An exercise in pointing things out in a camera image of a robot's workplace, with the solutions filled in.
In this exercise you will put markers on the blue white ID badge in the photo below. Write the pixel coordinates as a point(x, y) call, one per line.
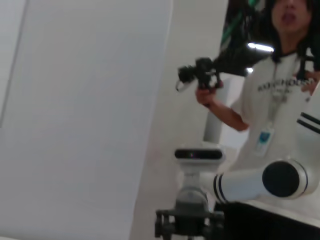
point(264, 140)

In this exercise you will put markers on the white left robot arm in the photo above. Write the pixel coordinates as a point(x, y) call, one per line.
point(240, 185)

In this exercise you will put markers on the black robot chest housing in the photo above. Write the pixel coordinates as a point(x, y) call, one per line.
point(262, 222)

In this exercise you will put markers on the white head camera mount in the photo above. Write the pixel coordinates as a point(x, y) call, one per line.
point(191, 186)

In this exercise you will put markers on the person's right forearm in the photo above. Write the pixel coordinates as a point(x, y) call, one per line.
point(227, 115)

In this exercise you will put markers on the black handheld camera rig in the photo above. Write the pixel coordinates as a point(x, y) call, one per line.
point(202, 72)

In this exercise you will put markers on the person's right hand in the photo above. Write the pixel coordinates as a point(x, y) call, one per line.
point(206, 96)

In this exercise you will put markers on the white ceiling light strip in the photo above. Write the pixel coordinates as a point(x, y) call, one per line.
point(260, 47)

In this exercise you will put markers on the white head camera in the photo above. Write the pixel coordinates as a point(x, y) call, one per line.
point(197, 163)

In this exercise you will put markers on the person's left hand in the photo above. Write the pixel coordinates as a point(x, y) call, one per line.
point(311, 83)

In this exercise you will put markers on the person in white shirt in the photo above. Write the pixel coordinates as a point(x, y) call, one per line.
point(282, 117)

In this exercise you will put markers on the person's head black hair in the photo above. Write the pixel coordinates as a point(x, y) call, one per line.
point(290, 17)

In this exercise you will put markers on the grey round pillar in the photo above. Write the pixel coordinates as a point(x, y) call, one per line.
point(212, 125)

